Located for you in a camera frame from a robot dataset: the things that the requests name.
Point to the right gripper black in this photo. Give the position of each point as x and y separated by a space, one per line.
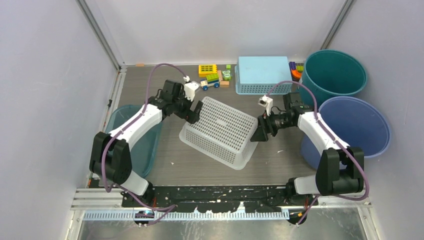
260 135

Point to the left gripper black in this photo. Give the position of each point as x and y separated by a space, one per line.
190 116

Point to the white perforated plastic basket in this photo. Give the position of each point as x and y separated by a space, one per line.
222 133

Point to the light blue perforated basket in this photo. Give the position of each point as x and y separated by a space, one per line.
256 75

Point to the teal transparent plastic tub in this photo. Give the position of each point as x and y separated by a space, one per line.
144 151

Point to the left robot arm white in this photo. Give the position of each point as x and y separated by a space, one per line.
111 152

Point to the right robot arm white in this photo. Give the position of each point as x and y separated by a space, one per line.
340 166

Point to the white toy car blue wheels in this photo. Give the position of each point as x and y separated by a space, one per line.
211 81

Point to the yellow toy block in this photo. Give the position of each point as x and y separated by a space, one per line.
206 69

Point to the green monster toy block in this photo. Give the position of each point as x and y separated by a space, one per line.
227 73

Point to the orange purple toy blocks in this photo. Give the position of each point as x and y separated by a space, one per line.
296 69

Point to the teal round bucket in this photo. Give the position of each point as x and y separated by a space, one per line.
331 73

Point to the blue round bucket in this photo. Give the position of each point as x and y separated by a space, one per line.
358 123

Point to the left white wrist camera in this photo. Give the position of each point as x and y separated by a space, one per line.
190 89

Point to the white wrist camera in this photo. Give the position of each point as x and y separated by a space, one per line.
190 89
266 102

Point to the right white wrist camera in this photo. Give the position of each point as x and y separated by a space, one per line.
266 102

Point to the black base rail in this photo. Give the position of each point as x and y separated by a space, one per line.
220 199

